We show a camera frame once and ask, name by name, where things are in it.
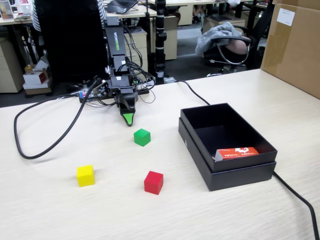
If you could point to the white and red carton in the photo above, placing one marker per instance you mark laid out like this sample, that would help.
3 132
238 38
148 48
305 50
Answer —
35 78

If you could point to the black jointed pole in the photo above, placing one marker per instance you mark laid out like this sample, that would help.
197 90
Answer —
160 45

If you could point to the grey fleece blanket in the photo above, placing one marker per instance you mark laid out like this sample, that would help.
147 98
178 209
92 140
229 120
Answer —
215 35

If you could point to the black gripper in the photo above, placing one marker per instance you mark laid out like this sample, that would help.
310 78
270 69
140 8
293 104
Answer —
120 85

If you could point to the person in striped shirt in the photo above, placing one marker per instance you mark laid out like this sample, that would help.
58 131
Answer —
36 17

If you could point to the black open box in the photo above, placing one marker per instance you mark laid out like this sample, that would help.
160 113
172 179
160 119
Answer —
240 178

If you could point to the small yellow bottle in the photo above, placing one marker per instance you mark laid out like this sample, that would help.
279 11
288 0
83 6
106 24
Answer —
28 68

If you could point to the black mesh chair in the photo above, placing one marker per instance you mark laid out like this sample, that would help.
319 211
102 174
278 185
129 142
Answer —
260 30

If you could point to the robot controller board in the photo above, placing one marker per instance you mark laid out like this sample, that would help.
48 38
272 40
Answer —
86 96

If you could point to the beige drawer cabinet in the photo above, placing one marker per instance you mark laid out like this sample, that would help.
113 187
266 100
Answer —
137 47

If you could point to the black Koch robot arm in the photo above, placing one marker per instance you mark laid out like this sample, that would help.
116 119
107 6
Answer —
117 40

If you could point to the beige low cabinet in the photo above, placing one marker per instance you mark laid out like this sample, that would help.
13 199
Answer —
10 70

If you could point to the yellow wooden cube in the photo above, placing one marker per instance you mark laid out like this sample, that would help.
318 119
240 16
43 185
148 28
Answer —
85 176

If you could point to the orange matchbox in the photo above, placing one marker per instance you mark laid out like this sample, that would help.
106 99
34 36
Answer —
237 153

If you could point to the beige side cabinet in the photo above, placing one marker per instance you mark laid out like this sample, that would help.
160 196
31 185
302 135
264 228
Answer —
171 37

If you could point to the black cardboard box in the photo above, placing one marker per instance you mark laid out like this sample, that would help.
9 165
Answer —
215 135

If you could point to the black laptop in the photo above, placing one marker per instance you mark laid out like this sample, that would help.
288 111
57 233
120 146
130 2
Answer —
121 6

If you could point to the flat cardboard floor box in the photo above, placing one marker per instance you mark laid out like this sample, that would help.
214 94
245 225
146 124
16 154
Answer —
37 88

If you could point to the chrome armed office chair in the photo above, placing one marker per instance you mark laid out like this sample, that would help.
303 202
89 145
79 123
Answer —
232 57

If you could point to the red wooden cube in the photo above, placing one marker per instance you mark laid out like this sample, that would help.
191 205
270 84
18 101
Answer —
153 183

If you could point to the large brown cardboard box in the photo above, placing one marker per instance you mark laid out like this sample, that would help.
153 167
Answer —
292 47

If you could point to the green wooden cube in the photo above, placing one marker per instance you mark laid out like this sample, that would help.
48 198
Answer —
142 137

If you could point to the framed picture stand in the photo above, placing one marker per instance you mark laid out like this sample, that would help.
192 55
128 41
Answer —
6 10

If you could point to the black office chair back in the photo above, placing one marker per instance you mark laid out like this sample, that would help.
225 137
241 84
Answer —
72 37

